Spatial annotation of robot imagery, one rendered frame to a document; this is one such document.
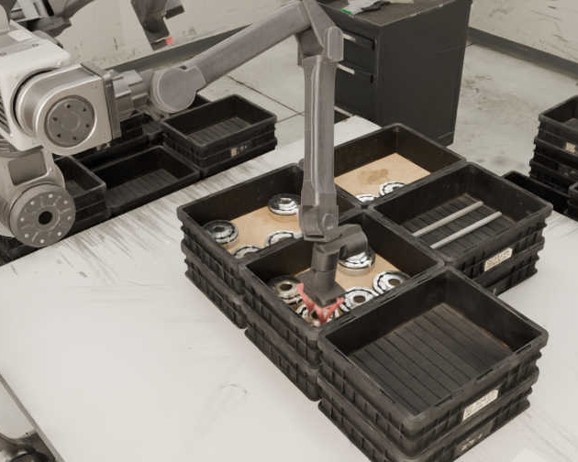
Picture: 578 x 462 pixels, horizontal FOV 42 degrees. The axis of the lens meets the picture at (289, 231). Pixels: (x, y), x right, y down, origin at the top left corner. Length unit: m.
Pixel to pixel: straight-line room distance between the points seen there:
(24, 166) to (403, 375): 0.91
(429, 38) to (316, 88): 1.97
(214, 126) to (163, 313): 1.47
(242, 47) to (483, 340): 0.84
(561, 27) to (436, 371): 3.78
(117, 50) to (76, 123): 3.72
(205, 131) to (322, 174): 1.75
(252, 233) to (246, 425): 0.57
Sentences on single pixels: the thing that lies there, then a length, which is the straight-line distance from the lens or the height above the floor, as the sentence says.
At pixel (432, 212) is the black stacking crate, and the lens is 2.16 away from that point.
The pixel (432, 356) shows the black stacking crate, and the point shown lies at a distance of 1.72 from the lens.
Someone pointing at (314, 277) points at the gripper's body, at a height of 1.00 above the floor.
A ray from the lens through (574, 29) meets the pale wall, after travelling 5.17.
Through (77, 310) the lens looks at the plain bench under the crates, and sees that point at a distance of 2.09.
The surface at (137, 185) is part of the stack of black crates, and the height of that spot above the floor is 0.38.
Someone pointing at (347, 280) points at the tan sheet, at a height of 0.83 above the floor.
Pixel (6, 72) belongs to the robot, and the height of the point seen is 1.52.
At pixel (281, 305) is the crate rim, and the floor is 0.93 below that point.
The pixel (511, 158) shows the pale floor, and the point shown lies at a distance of 4.18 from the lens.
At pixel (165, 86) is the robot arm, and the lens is 1.38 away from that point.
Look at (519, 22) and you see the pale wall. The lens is 5.38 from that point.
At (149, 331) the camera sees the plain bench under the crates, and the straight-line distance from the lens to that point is 1.98.
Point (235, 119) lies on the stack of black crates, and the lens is 3.38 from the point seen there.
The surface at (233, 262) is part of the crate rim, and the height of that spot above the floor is 0.93.
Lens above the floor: 2.03
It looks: 36 degrees down
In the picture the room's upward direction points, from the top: 1 degrees counter-clockwise
